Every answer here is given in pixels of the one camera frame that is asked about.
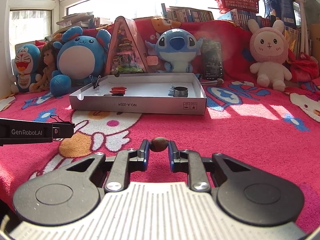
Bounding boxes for black binder clip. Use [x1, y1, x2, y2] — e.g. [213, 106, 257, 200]
[89, 75, 101, 89]
[50, 114, 75, 141]

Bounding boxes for white cardboard box tray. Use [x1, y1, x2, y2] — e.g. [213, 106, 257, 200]
[69, 73, 207, 115]

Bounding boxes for small blue clip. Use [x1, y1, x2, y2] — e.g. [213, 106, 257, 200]
[168, 86, 175, 97]

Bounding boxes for black round cap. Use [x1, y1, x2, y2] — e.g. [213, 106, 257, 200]
[173, 86, 188, 98]

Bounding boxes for Doraemon plush toy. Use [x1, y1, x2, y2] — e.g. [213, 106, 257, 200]
[11, 44, 42, 93]

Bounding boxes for clear plastic dome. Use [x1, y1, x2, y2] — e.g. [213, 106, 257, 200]
[93, 89, 102, 95]

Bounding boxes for brown haired doll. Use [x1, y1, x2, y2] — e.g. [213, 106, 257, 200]
[29, 41, 57, 93]

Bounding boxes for blue round plush toy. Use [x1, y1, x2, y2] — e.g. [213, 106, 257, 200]
[50, 26, 111, 97]

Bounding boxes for red patterned blanket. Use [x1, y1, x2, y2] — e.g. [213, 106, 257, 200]
[1, 21, 319, 232]

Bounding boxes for pink triangular diorama house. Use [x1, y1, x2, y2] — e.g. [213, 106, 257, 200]
[105, 16, 156, 75]

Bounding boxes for black smartphone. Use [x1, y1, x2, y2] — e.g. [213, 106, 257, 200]
[201, 40, 223, 80]

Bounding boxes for Stitch plush toy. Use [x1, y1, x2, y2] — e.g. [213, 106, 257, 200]
[145, 29, 203, 73]

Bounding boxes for pink bunny plush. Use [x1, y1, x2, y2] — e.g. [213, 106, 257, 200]
[247, 19, 292, 92]

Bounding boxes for row of books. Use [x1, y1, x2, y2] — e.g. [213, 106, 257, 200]
[161, 3, 214, 23]

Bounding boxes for red fabric bag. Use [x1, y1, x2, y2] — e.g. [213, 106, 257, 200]
[287, 50, 319, 83]

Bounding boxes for red plastic basket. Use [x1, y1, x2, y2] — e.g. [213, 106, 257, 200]
[215, 0, 260, 14]

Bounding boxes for blue cardboard package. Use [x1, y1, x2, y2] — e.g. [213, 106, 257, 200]
[263, 0, 296, 28]

